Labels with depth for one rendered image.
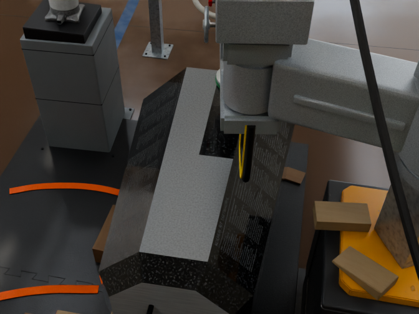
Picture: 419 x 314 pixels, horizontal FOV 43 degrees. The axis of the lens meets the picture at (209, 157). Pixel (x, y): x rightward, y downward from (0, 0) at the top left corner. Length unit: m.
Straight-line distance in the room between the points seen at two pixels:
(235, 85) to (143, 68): 2.45
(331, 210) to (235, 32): 0.87
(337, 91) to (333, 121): 0.11
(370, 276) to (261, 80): 0.77
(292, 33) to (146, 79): 2.59
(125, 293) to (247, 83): 0.87
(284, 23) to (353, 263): 0.91
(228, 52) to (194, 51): 2.69
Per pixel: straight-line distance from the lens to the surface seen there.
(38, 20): 3.06
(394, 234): 1.99
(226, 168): 2.15
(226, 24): 1.45
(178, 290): 1.89
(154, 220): 1.98
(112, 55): 3.29
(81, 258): 2.92
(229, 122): 1.74
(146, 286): 1.92
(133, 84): 3.94
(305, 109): 1.65
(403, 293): 1.97
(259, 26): 1.45
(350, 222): 2.03
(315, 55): 1.64
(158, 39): 4.16
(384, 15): 5.00
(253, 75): 1.64
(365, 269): 1.95
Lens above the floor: 2.37
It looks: 45 degrees down
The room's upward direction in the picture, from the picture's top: 1 degrees clockwise
